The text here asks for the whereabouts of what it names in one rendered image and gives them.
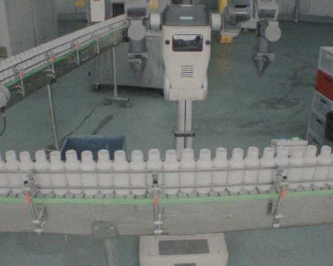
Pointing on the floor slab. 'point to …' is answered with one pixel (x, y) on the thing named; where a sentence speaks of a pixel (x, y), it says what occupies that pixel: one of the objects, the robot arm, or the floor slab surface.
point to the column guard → (219, 31)
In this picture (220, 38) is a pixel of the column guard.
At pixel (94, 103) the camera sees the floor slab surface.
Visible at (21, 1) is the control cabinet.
